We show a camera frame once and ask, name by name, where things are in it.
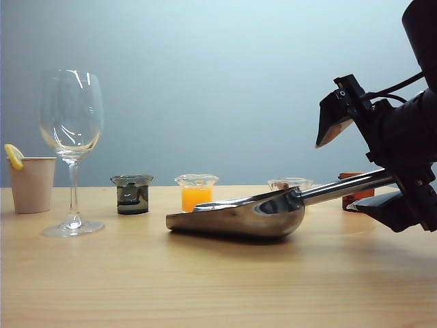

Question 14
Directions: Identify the glass beaker with orange juice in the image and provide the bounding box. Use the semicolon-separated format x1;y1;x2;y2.
174;174;219;213

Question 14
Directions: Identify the smoky grey glass pitcher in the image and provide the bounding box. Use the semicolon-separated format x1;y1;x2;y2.
109;174;154;215

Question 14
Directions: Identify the yellow lemon slice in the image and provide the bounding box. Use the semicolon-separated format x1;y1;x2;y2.
3;143;25;171

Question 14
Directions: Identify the stainless steel ice scoop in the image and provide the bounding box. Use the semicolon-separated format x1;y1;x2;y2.
165;169;399;238

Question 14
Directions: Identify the beige paper cup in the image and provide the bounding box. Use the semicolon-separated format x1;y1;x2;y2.
5;156;57;215

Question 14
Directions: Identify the clear pitcher with wooden handle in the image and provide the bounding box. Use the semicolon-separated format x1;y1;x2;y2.
267;176;317;191

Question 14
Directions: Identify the amber glass pitcher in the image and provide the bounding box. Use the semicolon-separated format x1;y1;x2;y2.
337;172;376;212

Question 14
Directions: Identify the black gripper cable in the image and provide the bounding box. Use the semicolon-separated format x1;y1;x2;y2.
363;72;426;103

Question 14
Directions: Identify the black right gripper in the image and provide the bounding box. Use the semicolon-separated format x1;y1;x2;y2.
314;73;437;234

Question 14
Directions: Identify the tall clear wine glass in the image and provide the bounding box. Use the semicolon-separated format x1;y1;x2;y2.
39;67;105;238

